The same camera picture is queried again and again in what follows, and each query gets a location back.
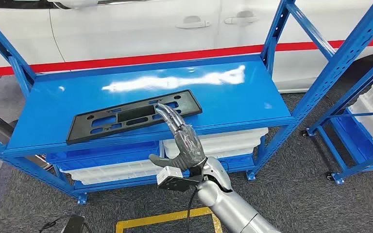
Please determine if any blue wheeled shelf rack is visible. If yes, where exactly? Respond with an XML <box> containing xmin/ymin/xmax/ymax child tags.
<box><xmin>302</xmin><ymin>48</ymin><xmax>373</xmax><ymax>185</ymax></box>

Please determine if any blue metal shelf rack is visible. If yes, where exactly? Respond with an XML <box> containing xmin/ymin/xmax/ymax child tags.
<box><xmin>0</xmin><ymin>0</ymin><xmax>373</xmax><ymax>205</ymax></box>

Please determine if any white car with red stripe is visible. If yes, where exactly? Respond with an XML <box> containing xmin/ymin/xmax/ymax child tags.
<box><xmin>0</xmin><ymin>0</ymin><xmax>373</xmax><ymax>94</ymax></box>

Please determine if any black plastic frame part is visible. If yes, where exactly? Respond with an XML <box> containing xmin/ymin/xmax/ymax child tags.
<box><xmin>66</xmin><ymin>89</ymin><xmax>203</xmax><ymax>145</ymax></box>

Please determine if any yellow floor tape square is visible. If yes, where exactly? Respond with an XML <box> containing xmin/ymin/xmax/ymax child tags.
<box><xmin>116</xmin><ymin>206</ymin><xmax>223</xmax><ymax>233</ymax></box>

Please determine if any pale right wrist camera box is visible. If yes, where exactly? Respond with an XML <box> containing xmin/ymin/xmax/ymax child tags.
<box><xmin>156</xmin><ymin>166</ymin><xmax>203</xmax><ymax>193</ymax></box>

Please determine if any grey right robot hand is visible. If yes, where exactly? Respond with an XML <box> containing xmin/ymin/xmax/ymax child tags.
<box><xmin>148</xmin><ymin>102</ymin><xmax>207</xmax><ymax>171</ymax></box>

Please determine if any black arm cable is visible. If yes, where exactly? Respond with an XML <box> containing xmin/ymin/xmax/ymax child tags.
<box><xmin>186</xmin><ymin>185</ymin><xmax>199</xmax><ymax>233</ymax></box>

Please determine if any white plastic crate stack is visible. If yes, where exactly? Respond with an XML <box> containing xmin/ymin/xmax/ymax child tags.
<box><xmin>162</xmin><ymin>127</ymin><xmax>269</xmax><ymax>161</ymax></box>

